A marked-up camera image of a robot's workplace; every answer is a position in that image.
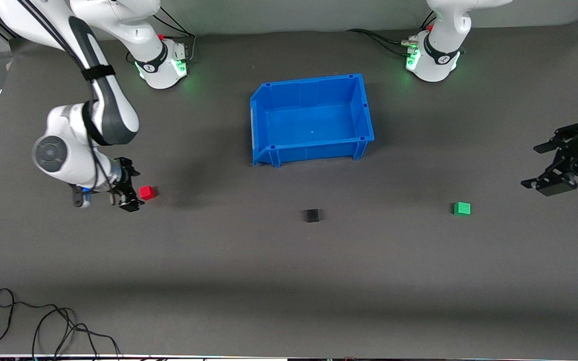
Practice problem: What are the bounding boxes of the black right arm base cables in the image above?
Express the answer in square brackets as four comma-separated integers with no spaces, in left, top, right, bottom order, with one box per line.
[151,7,197,64]

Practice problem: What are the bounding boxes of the black left arm base cables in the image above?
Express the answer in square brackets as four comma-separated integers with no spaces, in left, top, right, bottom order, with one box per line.
[345,28,420,57]

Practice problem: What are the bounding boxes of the loose thin black cable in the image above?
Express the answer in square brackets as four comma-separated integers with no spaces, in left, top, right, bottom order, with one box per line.
[0,288,122,359]

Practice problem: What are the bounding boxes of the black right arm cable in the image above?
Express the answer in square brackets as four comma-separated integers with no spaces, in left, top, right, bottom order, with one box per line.
[16,0,119,201]

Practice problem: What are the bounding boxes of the dark grey table mat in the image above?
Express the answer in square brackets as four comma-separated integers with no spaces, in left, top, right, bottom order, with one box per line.
[0,20,578,359]

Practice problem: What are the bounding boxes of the blue plastic storage bin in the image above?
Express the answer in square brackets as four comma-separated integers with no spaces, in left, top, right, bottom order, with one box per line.
[250,73,375,168]

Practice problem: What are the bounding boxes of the black arm base cables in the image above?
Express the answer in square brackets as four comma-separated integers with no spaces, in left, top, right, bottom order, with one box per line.
[345,28,420,57]
[151,7,197,64]

